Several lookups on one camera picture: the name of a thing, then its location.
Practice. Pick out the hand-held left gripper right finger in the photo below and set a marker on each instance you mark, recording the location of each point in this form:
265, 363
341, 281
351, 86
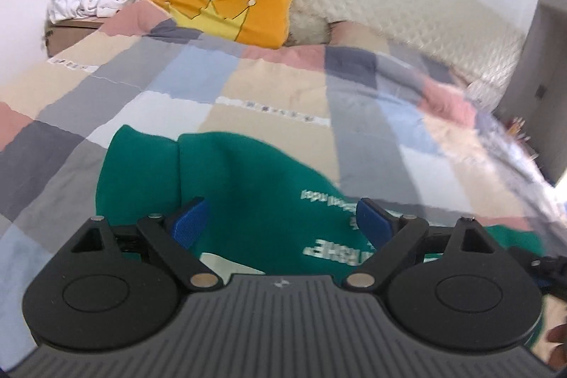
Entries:
375, 223

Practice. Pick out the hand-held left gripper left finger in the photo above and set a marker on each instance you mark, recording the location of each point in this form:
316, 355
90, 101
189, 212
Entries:
190, 223

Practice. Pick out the green sweatshirt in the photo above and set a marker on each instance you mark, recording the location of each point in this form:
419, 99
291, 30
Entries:
265, 183

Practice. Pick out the white clothes pile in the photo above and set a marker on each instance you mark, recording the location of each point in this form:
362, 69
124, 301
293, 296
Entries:
79, 4

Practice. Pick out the person's right hand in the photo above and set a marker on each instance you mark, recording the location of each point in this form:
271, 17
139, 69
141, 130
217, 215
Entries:
559, 345

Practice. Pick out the patchwork checked blanket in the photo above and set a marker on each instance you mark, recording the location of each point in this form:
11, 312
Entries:
177, 94

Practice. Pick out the row of small bottles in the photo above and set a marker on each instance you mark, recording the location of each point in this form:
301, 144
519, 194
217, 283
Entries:
518, 128

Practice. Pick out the cardboard box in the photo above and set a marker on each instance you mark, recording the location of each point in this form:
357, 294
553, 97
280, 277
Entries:
66, 39

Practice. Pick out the white built-in wardrobe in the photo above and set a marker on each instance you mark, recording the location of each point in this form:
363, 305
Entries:
538, 50

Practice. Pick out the yellow crown pillow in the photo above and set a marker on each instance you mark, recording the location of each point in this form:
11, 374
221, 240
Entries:
261, 6

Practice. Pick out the grey wall switch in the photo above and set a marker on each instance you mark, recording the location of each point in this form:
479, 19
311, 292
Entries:
539, 91

